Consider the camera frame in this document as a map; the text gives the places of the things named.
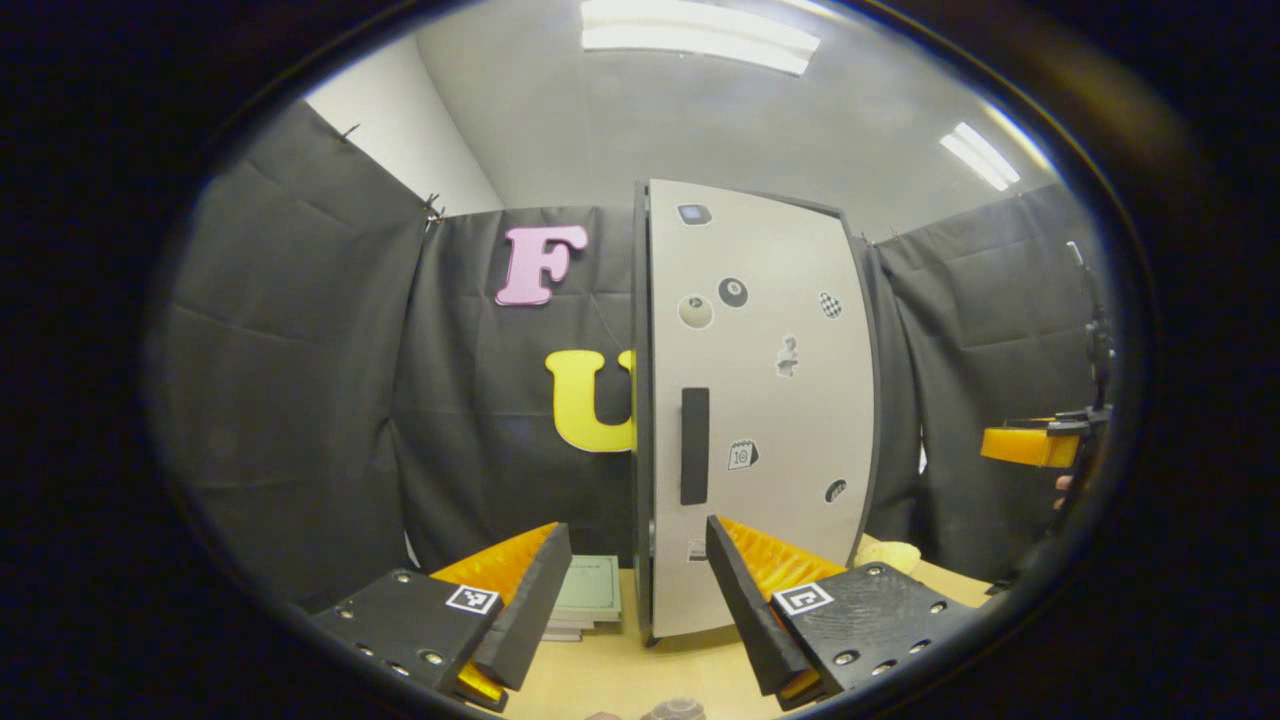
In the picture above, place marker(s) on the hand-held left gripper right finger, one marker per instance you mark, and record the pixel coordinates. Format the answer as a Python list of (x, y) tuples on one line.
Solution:
[(745, 615)]

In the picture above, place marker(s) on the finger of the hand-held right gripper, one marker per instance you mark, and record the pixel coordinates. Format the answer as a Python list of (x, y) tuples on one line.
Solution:
[(1030, 446)]

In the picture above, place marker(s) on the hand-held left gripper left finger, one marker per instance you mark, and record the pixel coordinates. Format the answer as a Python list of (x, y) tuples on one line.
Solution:
[(530, 610)]

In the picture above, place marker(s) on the clear plastic bottle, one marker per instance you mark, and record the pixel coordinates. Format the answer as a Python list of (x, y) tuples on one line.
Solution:
[(672, 709)]

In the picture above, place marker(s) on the dark grey cabinet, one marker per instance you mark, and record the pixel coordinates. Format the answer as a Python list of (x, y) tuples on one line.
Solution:
[(640, 450)]

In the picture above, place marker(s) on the brown cover book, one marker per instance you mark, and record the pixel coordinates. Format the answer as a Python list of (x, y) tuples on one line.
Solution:
[(568, 630)]

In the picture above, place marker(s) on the green notebook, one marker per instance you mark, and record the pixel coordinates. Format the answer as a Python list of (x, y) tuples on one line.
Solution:
[(592, 588)]

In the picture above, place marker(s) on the yellow soft toy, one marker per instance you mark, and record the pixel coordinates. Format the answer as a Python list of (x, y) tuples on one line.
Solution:
[(888, 556)]

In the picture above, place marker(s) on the narrow ceiling light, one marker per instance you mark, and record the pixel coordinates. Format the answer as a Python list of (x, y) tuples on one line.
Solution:
[(980, 155)]

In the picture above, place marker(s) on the black backdrop cloth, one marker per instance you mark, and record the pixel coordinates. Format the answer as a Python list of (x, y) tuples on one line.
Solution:
[(300, 400)]

